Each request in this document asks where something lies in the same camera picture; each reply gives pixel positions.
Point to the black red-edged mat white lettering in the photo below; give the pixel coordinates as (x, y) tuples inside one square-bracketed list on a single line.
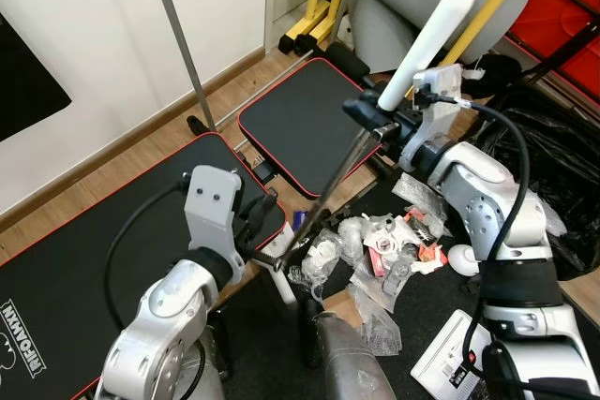
[(56, 250)]

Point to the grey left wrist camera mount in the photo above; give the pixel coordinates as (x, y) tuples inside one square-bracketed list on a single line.
[(211, 205)]

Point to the red folded table black frame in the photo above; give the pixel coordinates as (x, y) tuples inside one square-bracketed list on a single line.
[(562, 7)]

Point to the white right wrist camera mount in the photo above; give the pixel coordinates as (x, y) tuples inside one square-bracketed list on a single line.
[(441, 126)]

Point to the black wall panel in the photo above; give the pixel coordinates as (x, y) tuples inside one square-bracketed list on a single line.
[(23, 81)]

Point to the yellow metal frame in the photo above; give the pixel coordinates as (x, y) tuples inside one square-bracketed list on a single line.
[(302, 27)]

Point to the clear plastic bag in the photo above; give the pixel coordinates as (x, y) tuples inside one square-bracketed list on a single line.
[(375, 325)]

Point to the crumpled clear plastic wrap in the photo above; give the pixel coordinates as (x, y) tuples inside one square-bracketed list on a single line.
[(314, 259)]

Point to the black trash bag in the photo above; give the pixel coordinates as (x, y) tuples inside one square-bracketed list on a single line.
[(562, 166)]

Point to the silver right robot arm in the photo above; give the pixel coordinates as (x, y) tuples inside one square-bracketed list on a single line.
[(487, 203)]

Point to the white dustpan with metal pole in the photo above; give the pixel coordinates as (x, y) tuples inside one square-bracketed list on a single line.
[(436, 30)]

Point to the dark grey carpet mat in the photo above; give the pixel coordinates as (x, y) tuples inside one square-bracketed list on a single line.
[(431, 292)]

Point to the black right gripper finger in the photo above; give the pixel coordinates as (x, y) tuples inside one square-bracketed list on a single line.
[(367, 126), (364, 105)]

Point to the silver robot right leg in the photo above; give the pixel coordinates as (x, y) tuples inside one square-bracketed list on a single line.
[(352, 362)]

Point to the white round pad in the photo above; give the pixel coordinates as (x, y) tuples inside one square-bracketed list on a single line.
[(464, 259)]

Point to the grey metal pole black cap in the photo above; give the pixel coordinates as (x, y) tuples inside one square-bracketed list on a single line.
[(176, 35)]

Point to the grey folded mat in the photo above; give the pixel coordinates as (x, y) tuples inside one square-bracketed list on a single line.
[(384, 16)]

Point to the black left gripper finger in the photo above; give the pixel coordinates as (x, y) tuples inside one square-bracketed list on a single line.
[(270, 250), (268, 211)]

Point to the orange red printed packet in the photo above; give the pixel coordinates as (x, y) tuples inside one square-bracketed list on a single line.
[(427, 255)]

